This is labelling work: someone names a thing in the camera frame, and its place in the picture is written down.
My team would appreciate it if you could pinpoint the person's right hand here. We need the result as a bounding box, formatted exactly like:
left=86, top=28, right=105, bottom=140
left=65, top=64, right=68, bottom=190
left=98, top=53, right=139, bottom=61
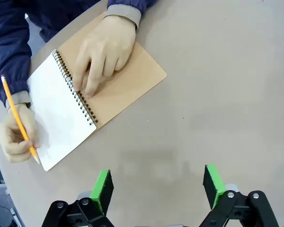
left=0, top=103, right=42, bottom=164

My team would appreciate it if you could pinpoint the yellow pencil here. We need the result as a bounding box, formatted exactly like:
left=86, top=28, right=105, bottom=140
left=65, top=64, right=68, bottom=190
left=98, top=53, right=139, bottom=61
left=0, top=74, right=41, bottom=165

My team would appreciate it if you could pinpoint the person's left hand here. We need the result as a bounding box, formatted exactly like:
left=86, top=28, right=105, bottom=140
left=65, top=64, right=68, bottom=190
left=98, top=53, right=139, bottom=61
left=72, top=14, right=137, bottom=99

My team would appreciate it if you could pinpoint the person in dark jacket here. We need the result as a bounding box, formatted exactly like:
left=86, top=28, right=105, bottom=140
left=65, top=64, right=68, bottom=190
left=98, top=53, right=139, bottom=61
left=23, top=0, right=105, bottom=44

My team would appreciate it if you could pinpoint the person's right forearm navy sleeve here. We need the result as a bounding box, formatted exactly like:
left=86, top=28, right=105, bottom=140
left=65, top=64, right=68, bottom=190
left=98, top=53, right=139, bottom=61
left=0, top=14, right=33, bottom=113

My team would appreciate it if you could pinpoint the person's left forearm navy sleeve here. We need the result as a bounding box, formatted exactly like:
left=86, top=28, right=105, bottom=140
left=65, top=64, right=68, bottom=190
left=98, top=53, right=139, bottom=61
left=106, top=0, right=157, bottom=30

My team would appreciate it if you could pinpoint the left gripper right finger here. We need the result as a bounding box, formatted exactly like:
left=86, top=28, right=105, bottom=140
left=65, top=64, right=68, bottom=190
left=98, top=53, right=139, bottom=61
left=198, top=164, right=280, bottom=227

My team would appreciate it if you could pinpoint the spiral notebook brown cover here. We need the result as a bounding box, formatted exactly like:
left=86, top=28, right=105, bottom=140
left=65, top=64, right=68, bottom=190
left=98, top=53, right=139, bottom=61
left=26, top=11, right=168, bottom=172

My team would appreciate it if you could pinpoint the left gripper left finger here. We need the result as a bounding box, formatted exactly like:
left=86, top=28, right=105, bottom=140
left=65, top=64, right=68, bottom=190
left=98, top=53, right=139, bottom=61
left=41, top=169, right=115, bottom=227

